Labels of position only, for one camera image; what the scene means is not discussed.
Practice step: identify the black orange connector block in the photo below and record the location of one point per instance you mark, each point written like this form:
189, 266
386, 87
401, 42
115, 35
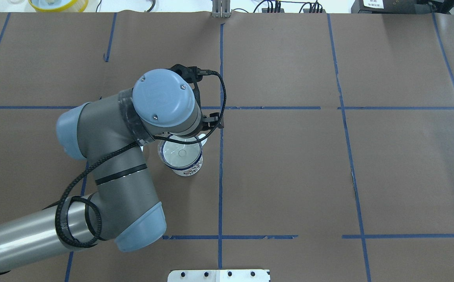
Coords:
312, 8
273, 7

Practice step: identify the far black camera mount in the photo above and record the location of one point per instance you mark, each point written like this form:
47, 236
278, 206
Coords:
193, 75

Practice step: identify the white enamel patterned cup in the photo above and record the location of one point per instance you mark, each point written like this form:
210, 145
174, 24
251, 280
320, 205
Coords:
184, 160

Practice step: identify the white camera pole base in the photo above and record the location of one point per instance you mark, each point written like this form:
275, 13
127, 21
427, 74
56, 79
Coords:
220, 275

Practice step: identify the brown paper table cover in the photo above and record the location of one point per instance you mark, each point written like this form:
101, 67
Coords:
336, 163

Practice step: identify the yellow tape roll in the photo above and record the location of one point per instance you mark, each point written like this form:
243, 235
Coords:
59, 6

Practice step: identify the aluminium frame post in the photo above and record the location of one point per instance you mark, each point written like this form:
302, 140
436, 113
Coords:
221, 9

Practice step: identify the black box with label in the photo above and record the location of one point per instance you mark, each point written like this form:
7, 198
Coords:
389, 7

